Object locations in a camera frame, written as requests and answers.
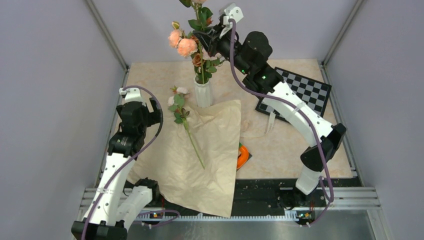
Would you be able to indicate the white pink rose stem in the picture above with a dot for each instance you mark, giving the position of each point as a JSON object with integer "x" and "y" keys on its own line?
{"x": 176, "y": 104}

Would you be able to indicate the pale pink peony stem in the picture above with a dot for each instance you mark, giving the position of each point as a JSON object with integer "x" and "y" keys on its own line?
{"x": 212, "y": 59}

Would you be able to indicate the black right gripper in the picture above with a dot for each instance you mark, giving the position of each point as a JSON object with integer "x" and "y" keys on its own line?
{"x": 212, "y": 42}

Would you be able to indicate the brown rose flower stem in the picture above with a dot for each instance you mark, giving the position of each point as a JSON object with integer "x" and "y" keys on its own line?
{"x": 202, "y": 63}

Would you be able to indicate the white ribbed vase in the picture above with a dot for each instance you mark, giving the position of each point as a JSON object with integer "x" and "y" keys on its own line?
{"x": 203, "y": 94}

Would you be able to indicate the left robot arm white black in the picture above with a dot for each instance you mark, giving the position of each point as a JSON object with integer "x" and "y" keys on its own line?
{"x": 107, "y": 218}

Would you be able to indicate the orange paper flower bouquet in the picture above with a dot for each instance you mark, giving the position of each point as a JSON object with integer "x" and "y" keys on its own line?
{"x": 195, "y": 167}

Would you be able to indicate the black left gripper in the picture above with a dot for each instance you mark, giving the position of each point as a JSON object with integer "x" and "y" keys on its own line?
{"x": 154, "y": 117}

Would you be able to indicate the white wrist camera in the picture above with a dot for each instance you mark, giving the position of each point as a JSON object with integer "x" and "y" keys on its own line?
{"x": 132, "y": 94}
{"x": 229, "y": 12}

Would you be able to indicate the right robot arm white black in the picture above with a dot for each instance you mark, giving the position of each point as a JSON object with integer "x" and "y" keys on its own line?
{"x": 263, "y": 81}

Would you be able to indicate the peach pink flower stem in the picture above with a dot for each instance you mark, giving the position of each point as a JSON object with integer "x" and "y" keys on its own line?
{"x": 182, "y": 42}

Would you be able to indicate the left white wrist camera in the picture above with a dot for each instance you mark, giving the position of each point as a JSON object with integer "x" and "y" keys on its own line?
{"x": 132, "y": 94}

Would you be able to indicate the small pink rose stem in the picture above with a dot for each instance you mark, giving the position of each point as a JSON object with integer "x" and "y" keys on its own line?
{"x": 203, "y": 15}

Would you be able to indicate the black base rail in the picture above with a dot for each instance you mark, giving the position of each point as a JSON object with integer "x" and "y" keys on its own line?
{"x": 274, "y": 197}

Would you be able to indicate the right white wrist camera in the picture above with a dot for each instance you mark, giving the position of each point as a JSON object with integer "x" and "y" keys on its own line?
{"x": 229, "y": 12}

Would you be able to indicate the black grey checkerboard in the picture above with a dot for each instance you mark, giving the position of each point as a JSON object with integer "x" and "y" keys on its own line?
{"x": 314, "y": 93}

